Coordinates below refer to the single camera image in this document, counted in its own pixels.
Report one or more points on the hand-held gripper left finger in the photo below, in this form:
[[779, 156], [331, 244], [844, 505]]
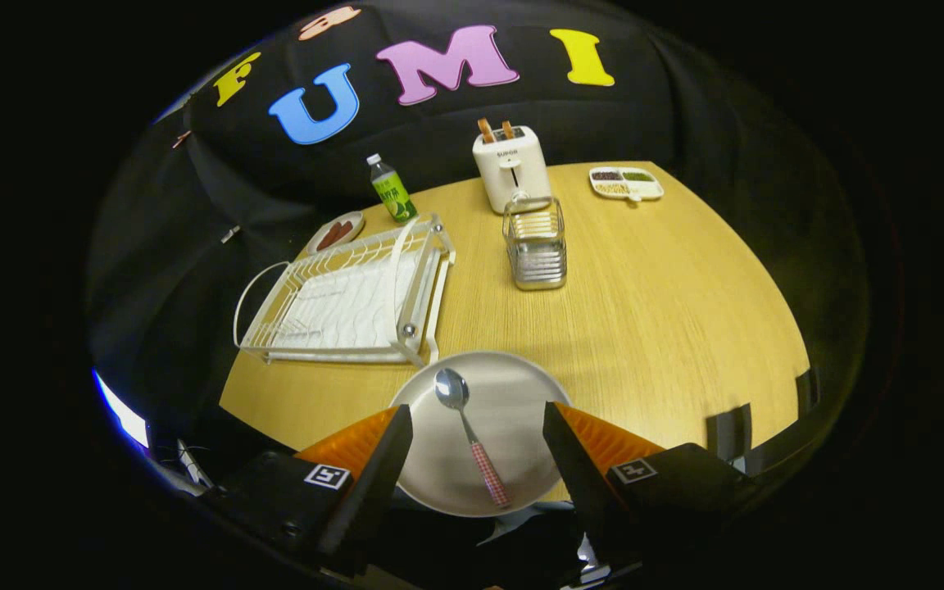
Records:
[[374, 483]]

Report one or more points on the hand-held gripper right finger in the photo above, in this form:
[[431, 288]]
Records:
[[574, 475]]

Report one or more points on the white round plate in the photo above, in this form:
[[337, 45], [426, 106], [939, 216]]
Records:
[[513, 418]]

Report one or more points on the small plate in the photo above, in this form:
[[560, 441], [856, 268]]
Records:
[[353, 220]]

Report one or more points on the black chair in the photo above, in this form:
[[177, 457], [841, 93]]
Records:
[[726, 434]]

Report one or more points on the red sausage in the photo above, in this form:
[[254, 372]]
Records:
[[329, 236], [343, 233]]

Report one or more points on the white clip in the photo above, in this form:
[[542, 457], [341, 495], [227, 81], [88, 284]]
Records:
[[230, 234]]

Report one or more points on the green label bottle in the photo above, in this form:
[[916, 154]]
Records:
[[392, 195]]

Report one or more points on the white divided tray with beans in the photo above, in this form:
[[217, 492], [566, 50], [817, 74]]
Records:
[[648, 190]]

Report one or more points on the white toaster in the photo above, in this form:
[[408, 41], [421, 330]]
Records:
[[513, 176]]

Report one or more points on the black backdrop cloth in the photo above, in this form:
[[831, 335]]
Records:
[[259, 188]]

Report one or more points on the toast slice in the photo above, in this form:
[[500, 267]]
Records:
[[485, 131], [508, 130]]

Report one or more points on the pink clip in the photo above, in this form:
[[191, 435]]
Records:
[[181, 138]]

